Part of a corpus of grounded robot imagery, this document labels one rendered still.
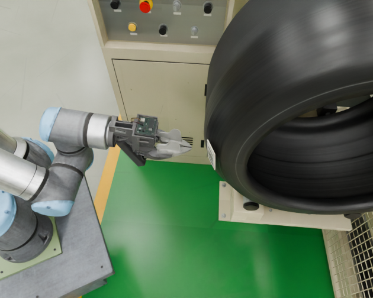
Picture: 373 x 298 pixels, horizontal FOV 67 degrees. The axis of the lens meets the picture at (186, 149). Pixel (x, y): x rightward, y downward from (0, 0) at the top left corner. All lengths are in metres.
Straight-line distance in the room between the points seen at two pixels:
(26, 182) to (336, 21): 0.68
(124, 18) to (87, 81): 1.40
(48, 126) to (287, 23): 0.56
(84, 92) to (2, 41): 1.19
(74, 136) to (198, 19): 0.73
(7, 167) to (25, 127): 1.71
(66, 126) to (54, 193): 0.17
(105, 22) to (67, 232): 0.86
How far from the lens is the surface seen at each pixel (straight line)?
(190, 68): 1.31
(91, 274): 1.11
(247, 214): 0.87
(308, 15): 0.47
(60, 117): 0.74
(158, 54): 1.29
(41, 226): 1.14
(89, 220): 1.17
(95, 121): 0.72
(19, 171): 0.75
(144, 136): 0.69
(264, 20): 0.52
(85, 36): 3.16
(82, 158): 0.83
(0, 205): 0.98
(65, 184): 0.78
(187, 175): 1.89
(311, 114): 1.05
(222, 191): 1.83
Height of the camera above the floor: 1.64
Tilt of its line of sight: 55 degrees down
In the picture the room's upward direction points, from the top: straight up
